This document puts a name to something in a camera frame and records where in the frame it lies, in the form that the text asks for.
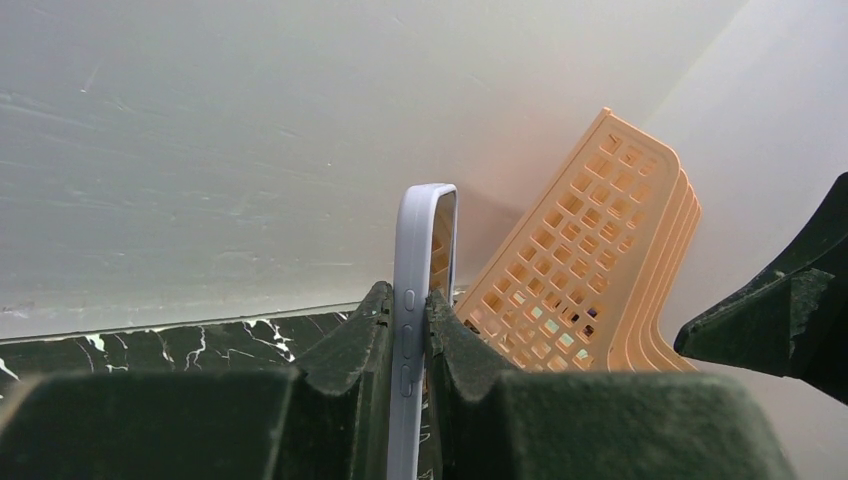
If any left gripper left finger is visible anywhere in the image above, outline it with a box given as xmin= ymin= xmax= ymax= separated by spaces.
xmin=1 ymin=281 xmax=393 ymax=479

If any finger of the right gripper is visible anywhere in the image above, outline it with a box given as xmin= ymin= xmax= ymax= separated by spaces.
xmin=673 ymin=174 xmax=847 ymax=403

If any purple case phone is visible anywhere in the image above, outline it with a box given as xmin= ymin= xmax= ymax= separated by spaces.
xmin=386 ymin=183 xmax=458 ymax=479

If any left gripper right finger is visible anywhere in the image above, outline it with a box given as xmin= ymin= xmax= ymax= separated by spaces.
xmin=426 ymin=292 xmax=795 ymax=479

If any orange desk file organizer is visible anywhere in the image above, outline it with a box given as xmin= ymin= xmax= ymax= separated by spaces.
xmin=455 ymin=108 xmax=702 ymax=372

